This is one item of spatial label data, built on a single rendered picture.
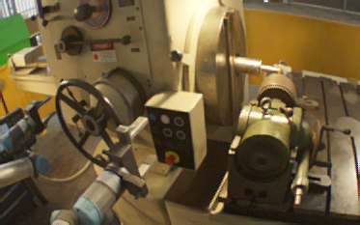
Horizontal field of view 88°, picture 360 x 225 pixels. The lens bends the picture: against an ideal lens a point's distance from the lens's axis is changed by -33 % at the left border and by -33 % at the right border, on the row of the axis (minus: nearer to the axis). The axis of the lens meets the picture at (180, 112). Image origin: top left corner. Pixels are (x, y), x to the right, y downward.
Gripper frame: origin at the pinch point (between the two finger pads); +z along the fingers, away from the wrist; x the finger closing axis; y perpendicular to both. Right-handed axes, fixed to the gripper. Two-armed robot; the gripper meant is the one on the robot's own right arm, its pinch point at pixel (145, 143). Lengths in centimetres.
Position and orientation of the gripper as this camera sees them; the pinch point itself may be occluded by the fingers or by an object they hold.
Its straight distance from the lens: 73.9
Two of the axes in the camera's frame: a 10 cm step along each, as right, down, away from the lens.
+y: -9.0, -1.4, 4.2
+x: 1.2, 8.4, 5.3
